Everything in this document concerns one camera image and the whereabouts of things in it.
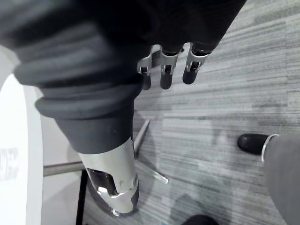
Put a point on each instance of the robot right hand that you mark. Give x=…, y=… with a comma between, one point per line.
x=93, y=58

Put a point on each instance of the shiny metal table foot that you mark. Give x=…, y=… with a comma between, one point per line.
x=154, y=174

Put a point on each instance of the black vertical post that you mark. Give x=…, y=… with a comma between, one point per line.
x=81, y=199

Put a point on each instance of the white round tea table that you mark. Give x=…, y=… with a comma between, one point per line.
x=18, y=117

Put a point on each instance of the metal table frame bar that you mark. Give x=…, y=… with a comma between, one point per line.
x=141, y=134
x=62, y=168

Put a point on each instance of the robot dark foot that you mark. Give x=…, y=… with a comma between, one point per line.
x=200, y=220
x=252, y=143

